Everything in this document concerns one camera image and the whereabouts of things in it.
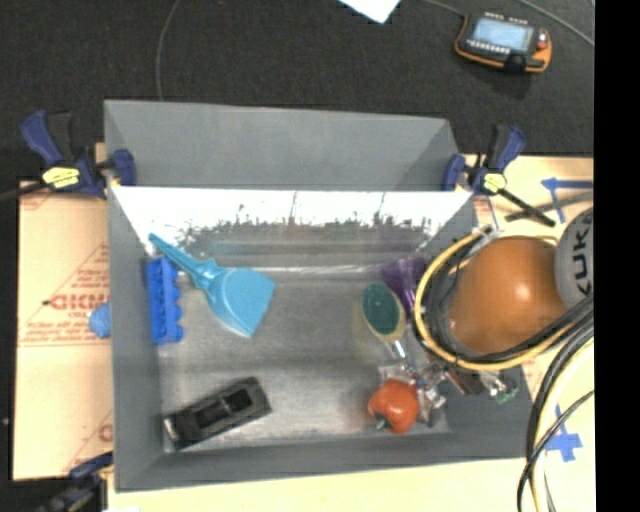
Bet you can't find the blue ribbed toy block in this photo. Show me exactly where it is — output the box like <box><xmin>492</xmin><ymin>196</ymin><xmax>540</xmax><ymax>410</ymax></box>
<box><xmin>145</xmin><ymin>256</ymin><xmax>185</xmax><ymax>345</ymax></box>

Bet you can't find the purple clear plastic thing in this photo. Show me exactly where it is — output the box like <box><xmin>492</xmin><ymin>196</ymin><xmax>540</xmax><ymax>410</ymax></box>
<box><xmin>381</xmin><ymin>256</ymin><xmax>427</xmax><ymax>317</ymax></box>

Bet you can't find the orange toy bell pepper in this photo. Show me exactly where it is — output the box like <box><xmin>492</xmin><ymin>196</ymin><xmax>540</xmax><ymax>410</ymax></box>
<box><xmin>367</xmin><ymin>378</ymin><xmax>421</xmax><ymax>434</ymax></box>

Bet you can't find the light blue plastic scoop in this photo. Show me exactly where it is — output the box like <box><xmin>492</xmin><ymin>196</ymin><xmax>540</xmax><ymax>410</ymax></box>
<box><xmin>148</xmin><ymin>232</ymin><xmax>277</xmax><ymax>338</ymax></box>

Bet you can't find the blue rounded lump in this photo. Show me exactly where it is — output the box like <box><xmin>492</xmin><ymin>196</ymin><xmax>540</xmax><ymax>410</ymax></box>
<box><xmin>88</xmin><ymin>301</ymin><xmax>112</xmax><ymax>340</ymax></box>

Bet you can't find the brown cardboard board red print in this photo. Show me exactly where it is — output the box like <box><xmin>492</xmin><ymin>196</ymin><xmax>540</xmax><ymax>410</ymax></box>
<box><xmin>11</xmin><ymin>186</ymin><xmax>117</xmax><ymax>482</ymax></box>

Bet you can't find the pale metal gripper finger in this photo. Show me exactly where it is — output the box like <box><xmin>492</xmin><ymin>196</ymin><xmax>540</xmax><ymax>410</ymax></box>
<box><xmin>415</xmin><ymin>383</ymin><xmax>449</xmax><ymax>427</ymax></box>
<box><xmin>378</xmin><ymin>360</ymin><xmax>443</xmax><ymax>389</ymax></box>

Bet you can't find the grey metal bin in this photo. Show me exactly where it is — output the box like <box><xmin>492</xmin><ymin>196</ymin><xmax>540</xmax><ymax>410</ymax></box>
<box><xmin>103</xmin><ymin>99</ymin><xmax>534</xmax><ymax>491</ymax></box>

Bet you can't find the green and yellow dish scrubber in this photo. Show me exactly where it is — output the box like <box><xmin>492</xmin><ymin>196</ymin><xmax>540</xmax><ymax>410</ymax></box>
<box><xmin>355</xmin><ymin>281</ymin><xmax>408</xmax><ymax>359</ymax></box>

